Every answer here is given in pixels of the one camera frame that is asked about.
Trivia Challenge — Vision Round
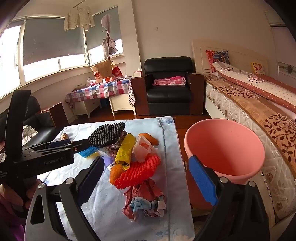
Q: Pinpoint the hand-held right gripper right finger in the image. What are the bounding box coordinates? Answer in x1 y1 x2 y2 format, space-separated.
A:
188 155 271 241

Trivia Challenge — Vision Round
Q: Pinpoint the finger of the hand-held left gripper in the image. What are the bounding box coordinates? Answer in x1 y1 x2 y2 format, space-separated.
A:
67 138 90 153
46 140 73 149

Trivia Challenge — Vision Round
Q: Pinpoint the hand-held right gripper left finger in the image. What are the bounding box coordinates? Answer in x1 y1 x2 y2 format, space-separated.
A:
24 156 105 241

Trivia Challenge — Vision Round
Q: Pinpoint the blue foam fruit net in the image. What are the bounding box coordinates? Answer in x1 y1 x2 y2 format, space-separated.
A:
77 147 99 159

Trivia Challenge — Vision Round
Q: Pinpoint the black foam fruit net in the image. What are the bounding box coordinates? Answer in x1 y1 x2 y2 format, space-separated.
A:
87 122 126 147

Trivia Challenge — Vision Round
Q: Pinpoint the red white snack wrapper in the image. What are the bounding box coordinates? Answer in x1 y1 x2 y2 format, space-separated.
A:
105 145 121 160

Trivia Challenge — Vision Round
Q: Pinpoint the pink plastic bucket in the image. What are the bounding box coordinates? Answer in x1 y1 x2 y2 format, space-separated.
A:
184 118 265 210

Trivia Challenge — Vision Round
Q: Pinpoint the yellow plastic bag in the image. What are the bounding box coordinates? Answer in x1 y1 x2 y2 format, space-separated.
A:
115 133 136 171

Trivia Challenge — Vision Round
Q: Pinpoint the red foam fruit net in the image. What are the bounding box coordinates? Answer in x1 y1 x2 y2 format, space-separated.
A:
114 155 161 190

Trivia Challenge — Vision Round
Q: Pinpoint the printed paper wrapper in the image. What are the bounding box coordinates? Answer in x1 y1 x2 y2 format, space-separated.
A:
123 178 167 220

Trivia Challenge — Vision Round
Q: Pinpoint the white orange plastic bag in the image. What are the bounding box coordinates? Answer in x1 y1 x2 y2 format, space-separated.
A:
132 136 158 163

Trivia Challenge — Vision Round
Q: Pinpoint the person's left forearm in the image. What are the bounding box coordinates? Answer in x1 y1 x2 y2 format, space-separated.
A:
0 204 26 241

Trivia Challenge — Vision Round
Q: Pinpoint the person's left hand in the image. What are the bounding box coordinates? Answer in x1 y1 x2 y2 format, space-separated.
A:
0 178 43 216

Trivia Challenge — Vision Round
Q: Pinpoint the black leather sofa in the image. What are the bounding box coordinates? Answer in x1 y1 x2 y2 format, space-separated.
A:
0 96 58 149

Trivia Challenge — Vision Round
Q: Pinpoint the brown wooden side table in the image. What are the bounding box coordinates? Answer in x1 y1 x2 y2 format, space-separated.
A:
35 102 69 128

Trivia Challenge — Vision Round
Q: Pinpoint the white crumpled cloth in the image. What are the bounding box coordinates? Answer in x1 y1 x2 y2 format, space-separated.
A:
22 125 38 145

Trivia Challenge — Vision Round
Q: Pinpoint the light blue tablecloth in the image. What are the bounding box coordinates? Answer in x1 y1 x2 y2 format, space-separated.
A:
37 116 196 241

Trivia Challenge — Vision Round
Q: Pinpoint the white low cabinet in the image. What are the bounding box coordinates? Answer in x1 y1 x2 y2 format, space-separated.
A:
75 98 102 118

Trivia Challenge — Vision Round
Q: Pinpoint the white side table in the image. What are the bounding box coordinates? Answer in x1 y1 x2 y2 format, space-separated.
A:
109 94 136 116

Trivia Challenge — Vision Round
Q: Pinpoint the checkered tablecloth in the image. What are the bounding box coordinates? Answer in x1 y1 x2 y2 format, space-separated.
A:
65 77 136 109

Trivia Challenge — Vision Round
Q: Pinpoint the red white patterned cloth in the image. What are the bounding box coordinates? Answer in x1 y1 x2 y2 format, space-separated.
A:
128 81 136 107

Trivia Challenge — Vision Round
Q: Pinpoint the tan paper bag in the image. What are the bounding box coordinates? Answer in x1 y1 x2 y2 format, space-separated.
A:
90 61 114 83

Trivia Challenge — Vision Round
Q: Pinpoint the white framed window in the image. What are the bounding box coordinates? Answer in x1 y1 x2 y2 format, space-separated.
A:
0 7 125 100

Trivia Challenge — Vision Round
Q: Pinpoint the white bed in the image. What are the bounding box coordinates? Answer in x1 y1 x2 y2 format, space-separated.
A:
192 40 296 229

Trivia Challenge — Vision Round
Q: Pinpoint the brown leaf print bedspread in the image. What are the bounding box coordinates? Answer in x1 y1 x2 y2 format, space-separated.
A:
206 74 296 172

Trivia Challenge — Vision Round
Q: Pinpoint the black leather armchair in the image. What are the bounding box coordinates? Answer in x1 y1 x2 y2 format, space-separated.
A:
134 57 205 116

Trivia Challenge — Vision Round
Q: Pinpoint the wide grey roller blind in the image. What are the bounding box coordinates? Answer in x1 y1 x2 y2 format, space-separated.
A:
23 17 86 66

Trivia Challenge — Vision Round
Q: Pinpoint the wooden coat rack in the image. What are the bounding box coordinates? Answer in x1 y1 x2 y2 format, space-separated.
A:
101 23 116 63

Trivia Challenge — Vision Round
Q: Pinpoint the pink folded blanket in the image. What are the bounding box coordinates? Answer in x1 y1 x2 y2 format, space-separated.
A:
153 75 186 86

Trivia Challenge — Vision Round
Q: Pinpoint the narrow grey roller blind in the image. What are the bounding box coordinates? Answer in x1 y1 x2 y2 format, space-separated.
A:
84 6 122 51

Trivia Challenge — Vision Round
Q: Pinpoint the pink white folded quilt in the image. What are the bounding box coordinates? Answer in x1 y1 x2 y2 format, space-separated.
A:
212 62 296 112

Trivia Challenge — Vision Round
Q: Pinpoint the pink hanging cloth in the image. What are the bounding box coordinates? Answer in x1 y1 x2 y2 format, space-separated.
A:
101 14 112 33

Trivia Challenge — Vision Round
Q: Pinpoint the white hanging sweater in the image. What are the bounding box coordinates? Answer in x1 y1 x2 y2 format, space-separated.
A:
63 5 95 32

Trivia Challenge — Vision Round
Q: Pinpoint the colourful printed pillow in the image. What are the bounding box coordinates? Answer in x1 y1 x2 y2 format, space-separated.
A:
206 50 230 65

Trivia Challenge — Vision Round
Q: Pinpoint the yellow red flower pillow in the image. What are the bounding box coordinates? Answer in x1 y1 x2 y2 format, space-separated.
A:
251 62 266 75

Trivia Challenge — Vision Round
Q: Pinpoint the white wardrobe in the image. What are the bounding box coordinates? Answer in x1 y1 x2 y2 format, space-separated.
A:
269 23 296 88

